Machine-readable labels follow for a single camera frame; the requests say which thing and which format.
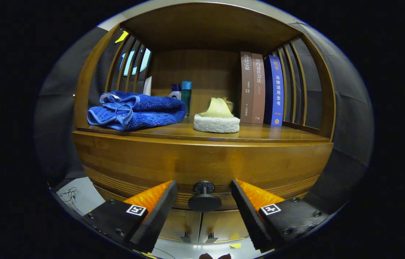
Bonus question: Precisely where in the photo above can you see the wooden cabinet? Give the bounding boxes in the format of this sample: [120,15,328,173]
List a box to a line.
[72,2,336,243]

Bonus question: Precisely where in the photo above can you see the blue book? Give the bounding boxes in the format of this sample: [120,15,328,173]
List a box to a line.
[264,55,285,126]

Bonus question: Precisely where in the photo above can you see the teal bottle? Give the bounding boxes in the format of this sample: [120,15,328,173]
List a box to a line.
[181,81,192,115]

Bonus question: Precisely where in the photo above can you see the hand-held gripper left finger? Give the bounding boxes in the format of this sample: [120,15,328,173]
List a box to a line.
[82,180,178,253]

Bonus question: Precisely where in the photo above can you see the blue folded towel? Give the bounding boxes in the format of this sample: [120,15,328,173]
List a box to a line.
[87,90,187,131]

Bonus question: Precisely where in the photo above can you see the black drawer knob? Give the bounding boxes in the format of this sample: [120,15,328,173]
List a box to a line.
[188,181,222,212]

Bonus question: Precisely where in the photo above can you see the wooden cabinet door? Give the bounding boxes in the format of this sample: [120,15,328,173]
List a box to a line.
[159,209,202,242]
[199,210,250,243]

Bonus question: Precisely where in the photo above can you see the beige lidded tea cup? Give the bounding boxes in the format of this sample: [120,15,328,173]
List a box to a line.
[220,96,235,115]

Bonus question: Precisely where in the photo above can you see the thin white cable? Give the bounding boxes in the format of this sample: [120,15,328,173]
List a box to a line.
[57,187,78,216]

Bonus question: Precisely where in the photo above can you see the yellow-green scrub sponge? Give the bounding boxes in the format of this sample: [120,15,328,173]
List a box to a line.
[193,97,241,134]

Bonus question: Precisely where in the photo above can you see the wooden countertop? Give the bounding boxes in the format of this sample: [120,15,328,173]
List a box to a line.
[77,117,330,143]

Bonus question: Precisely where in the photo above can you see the reddish brown book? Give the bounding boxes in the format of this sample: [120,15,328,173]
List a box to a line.
[251,53,266,124]

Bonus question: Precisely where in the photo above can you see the wooden drawer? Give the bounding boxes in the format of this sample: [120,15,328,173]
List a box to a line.
[72,130,333,211]

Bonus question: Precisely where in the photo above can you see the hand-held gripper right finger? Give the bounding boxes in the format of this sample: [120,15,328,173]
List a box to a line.
[231,179,329,252]

